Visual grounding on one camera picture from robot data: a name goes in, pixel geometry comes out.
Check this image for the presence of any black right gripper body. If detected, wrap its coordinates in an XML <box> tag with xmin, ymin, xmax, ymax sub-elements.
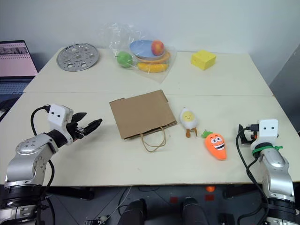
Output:
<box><xmin>238</xmin><ymin>128</ymin><xmax>259</xmax><ymax>147</ymax></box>

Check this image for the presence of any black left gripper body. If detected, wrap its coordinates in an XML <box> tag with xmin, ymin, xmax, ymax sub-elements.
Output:
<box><xmin>66</xmin><ymin>120</ymin><xmax>86</xmax><ymax>143</ymax></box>

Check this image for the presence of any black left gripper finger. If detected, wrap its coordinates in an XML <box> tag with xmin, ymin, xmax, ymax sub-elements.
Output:
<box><xmin>82</xmin><ymin>118</ymin><xmax>104</xmax><ymax>136</ymax></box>
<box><xmin>71</xmin><ymin>112</ymin><xmax>88</xmax><ymax>123</ymax></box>

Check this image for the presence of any brown paper bag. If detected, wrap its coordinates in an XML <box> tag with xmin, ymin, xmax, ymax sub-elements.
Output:
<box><xmin>109</xmin><ymin>89</ymin><xmax>178</xmax><ymax>154</ymax></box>

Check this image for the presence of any clear plastic bag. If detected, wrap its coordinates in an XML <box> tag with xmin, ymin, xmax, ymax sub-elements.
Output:
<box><xmin>97</xmin><ymin>22</ymin><xmax>178</xmax><ymax>85</ymax></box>

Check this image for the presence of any green zip tie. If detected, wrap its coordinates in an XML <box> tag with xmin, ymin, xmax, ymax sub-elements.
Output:
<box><xmin>251</xmin><ymin>143</ymin><xmax>284</xmax><ymax>157</ymax></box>

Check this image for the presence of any orange carrot plush toy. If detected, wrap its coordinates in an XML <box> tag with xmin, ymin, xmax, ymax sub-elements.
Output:
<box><xmin>201</xmin><ymin>129</ymin><xmax>228</xmax><ymax>162</ymax></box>

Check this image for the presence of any egg plush toy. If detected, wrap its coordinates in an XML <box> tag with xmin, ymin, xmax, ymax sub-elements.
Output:
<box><xmin>179</xmin><ymin>106</ymin><xmax>200</xmax><ymax>138</ymax></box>

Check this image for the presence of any black table base bar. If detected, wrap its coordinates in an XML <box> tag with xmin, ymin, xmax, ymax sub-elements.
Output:
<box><xmin>222</xmin><ymin>187</ymin><xmax>266</xmax><ymax>200</ymax></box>
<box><xmin>45</xmin><ymin>187</ymin><xmax>96</xmax><ymax>201</ymax></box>

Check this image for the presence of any perforated round metal plate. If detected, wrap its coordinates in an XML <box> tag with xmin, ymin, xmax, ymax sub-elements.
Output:
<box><xmin>56</xmin><ymin>43</ymin><xmax>101</xmax><ymax>71</ymax></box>

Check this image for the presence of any green apple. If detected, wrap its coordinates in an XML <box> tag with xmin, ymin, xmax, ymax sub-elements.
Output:
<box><xmin>116</xmin><ymin>51</ymin><xmax>134</xmax><ymax>69</ymax></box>

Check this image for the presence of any yellow cheese block toy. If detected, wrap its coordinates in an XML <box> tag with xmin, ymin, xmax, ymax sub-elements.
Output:
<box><xmin>190</xmin><ymin>49</ymin><xmax>217</xmax><ymax>72</ymax></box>

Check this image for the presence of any yellow banana toy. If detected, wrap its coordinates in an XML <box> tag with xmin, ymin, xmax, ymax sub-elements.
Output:
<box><xmin>136</xmin><ymin>61</ymin><xmax>169</xmax><ymax>74</ymax></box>

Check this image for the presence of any open laptop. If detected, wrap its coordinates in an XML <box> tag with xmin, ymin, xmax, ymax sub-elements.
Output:
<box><xmin>0</xmin><ymin>40</ymin><xmax>39</xmax><ymax>97</ymax></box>

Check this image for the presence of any orange plate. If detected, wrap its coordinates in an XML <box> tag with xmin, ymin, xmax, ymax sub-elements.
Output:
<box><xmin>134</xmin><ymin>50</ymin><xmax>172</xmax><ymax>65</ymax></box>

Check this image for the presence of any dark rounded shape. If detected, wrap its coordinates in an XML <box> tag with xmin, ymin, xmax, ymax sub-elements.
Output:
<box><xmin>118</xmin><ymin>198</ymin><xmax>148</xmax><ymax>225</ymax></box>
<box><xmin>182</xmin><ymin>196</ymin><xmax>209</xmax><ymax>225</ymax></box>

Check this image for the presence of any blue plate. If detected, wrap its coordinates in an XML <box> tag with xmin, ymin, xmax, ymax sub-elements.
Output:
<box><xmin>129</xmin><ymin>39</ymin><xmax>166</xmax><ymax>60</ymax></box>

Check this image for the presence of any red apple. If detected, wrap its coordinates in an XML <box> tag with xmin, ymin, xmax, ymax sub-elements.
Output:
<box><xmin>150</xmin><ymin>40</ymin><xmax>165</xmax><ymax>57</ymax></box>

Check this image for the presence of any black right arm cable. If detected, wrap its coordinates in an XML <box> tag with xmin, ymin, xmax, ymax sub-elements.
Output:
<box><xmin>235</xmin><ymin>123</ymin><xmax>270</xmax><ymax>225</ymax></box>

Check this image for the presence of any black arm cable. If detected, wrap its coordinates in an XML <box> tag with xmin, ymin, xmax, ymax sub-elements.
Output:
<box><xmin>235</xmin><ymin>123</ymin><xmax>270</xmax><ymax>225</ymax></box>
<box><xmin>30</xmin><ymin>105</ymin><xmax>57</xmax><ymax>225</ymax></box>

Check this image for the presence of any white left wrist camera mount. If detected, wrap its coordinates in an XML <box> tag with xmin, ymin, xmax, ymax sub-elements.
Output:
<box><xmin>46</xmin><ymin>103</ymin><xmax>75</xmax><ymax>144</ymax></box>

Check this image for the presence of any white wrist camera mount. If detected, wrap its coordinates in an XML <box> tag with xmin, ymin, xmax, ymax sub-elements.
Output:
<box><xmin>46</xmin><ymin>103</ymin><xmax>75</xmax><ymax>144</ymax></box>
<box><xmin>250</xmin><ymin>119</ymin><xmax>280</xmax><ymax>151</ymax></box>

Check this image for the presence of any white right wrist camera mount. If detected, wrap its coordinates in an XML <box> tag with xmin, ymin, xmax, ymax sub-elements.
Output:
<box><xmin>250</xmin><ymin>119</ymin><xmax>280</xmax><ymax>151</ymax></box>

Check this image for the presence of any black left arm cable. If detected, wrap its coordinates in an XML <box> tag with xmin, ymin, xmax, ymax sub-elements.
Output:
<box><xmin>30</xmin><ymin>105</ymin><xmax>57</xmax><ymax>225</ymax></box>

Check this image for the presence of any white floor cable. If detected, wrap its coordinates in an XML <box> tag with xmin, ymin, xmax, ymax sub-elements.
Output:
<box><xmin>102</xmin><ymin>187</ymin><xmax>132</xmax><ymax>221</ymax></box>

